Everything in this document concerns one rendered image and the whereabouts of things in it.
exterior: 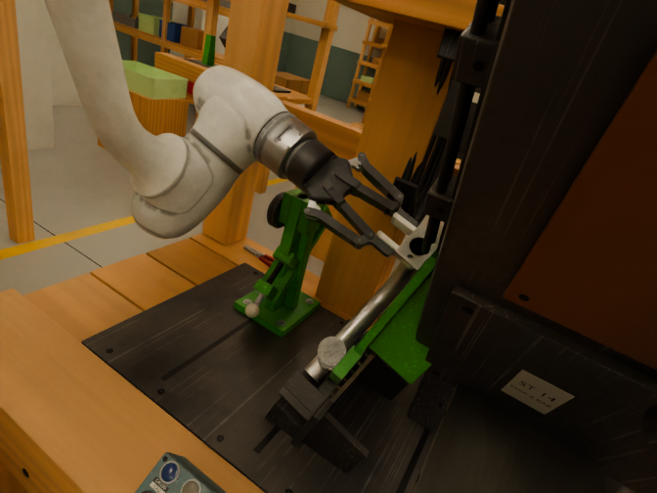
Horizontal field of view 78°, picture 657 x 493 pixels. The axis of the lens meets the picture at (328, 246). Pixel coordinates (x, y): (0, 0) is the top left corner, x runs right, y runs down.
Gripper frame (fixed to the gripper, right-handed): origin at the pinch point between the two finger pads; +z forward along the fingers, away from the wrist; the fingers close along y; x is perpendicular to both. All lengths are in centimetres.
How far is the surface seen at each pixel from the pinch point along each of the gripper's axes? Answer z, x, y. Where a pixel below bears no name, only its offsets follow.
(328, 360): 3.0, -0.3, -19.4
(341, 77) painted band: -497, 850, 536
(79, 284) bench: -46, 24, -43
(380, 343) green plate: 6.6, -3.3, -13.6
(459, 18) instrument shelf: -14.1, -9.4, 27.9
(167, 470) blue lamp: -2.7, -2.5, -41.6
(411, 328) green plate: 8.0, -6.6, -10.1
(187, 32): -438, 373, 165
